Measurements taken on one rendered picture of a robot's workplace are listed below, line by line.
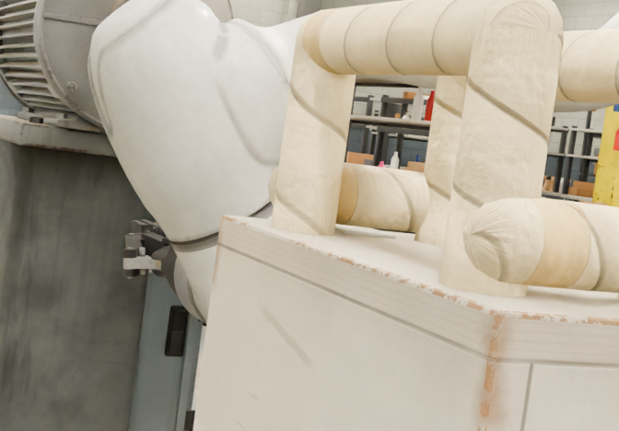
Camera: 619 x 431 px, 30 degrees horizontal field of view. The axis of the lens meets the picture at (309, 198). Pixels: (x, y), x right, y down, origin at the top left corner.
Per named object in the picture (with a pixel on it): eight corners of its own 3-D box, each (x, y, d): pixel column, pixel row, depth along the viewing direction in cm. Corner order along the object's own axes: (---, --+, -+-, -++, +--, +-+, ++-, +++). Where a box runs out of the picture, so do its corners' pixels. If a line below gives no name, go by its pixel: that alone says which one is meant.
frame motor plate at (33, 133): (-29, 130, 176) (-26, 106, 176) (122, 148, 187) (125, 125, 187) (18, 145, 144) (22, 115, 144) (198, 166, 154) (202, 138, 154)
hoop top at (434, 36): (281, 69, 58) (289, 6, 58) (339, 78, 59) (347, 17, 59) (498, 69, 40) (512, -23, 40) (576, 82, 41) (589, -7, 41)
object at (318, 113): (261, 223, 58) (286, 38, 58) (318, 228, 60) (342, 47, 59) (286, 231, 55) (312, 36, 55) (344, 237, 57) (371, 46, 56)
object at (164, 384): (95, 426, 179) (139, 75, 176) (159, 427, 183) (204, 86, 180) (122, 456, 165) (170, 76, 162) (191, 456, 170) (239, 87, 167)
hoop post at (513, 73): (422, 278, 43) (458, 26, 42) (494, 284, 44) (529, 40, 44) (468, 294, 40) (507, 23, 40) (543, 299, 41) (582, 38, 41)
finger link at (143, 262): (195, 278, 101) (137, 284, 99) (175, 269, 106) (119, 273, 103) (194, 250, 101) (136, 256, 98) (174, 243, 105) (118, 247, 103)
